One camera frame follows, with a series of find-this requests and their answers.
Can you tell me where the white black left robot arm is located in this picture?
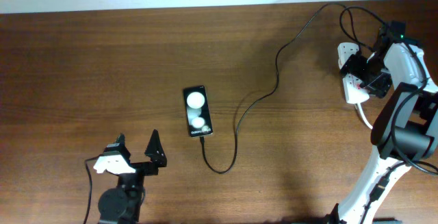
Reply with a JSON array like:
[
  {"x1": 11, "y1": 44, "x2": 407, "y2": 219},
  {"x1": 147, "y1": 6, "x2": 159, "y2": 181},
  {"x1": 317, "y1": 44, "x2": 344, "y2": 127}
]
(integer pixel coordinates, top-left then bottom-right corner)
[{"x1": 93, "y1": 129, "x2": 167, "y2": 224}]

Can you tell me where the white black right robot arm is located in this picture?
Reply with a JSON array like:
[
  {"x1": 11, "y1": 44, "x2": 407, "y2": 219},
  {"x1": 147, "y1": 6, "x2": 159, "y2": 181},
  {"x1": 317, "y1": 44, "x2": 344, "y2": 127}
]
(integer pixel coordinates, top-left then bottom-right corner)
[{"x1": 324, "y1": 21, "x2": 437, "y2": 223}]

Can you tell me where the black flip smartphone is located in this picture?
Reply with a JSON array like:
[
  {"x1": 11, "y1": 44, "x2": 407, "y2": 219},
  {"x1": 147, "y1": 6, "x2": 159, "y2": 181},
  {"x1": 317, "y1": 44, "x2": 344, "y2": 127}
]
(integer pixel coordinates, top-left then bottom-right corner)
[{"x1": 183, "y1": 86, "x2": 214, "y2": 138}]

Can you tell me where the white power strip cord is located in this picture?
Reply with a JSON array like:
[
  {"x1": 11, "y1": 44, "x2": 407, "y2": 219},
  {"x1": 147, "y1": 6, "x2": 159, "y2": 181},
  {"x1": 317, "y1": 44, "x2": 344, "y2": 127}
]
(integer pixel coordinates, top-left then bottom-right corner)
[{"x1": 355, "y1": 102, "x2": 374, "y2": 131}]

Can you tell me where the black charging cable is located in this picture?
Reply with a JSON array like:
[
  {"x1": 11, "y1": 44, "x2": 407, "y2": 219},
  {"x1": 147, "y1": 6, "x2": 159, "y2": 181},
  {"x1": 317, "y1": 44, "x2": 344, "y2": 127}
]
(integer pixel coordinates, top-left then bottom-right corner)
[{"x1": 199, "y1": 1, "x2": 362, "y2": 175}]

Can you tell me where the white power strip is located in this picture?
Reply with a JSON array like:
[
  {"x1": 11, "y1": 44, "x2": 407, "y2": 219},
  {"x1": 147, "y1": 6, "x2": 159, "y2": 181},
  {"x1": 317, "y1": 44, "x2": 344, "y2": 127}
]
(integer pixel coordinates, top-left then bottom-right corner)
[{"x1": 337, "y1": 42, "x2": 371, "y2": 105}]

